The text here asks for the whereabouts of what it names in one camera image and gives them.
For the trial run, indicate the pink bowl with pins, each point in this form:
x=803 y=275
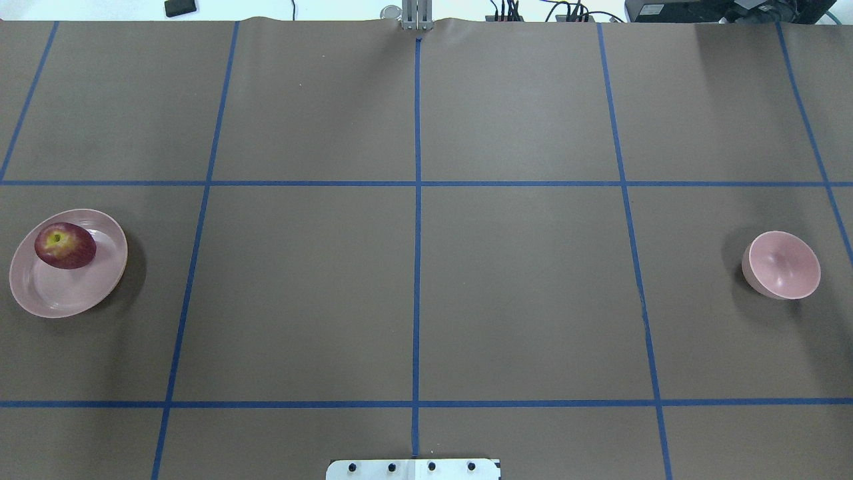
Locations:
x=779 y=265

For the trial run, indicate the red apple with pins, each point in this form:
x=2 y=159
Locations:
x=65 y=245

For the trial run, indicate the pink plate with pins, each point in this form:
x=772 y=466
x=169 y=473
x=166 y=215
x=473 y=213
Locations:
x=50 y=292

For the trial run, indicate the brown paper table mat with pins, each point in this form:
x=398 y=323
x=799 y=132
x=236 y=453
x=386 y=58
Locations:
x=519 y=242

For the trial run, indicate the black laptop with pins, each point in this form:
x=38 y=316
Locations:
x=746 y=12

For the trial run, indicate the small black box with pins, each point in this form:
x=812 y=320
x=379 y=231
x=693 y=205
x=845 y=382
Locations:
x=176 y=8

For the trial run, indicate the aluminium camera post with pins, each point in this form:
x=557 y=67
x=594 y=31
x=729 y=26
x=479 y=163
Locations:
x=417 y=15

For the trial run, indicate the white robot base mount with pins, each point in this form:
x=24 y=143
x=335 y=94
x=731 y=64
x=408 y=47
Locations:
x=476 y=468

